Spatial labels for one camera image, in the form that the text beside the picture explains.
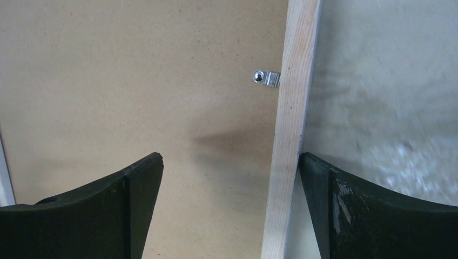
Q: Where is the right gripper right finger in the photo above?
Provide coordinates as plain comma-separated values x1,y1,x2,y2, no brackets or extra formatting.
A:
299,152,457,258

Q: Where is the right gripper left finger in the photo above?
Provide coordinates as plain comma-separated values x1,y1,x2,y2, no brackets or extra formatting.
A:
1,153,164,258

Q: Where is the brown backing board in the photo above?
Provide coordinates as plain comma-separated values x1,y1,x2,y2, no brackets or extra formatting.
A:
1,1,287,258

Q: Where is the picture frame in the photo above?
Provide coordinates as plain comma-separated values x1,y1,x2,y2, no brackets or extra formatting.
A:
261,0,321,258

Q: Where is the metal turn clip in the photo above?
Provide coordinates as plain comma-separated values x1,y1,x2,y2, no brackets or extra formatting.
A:
253,70,280,88

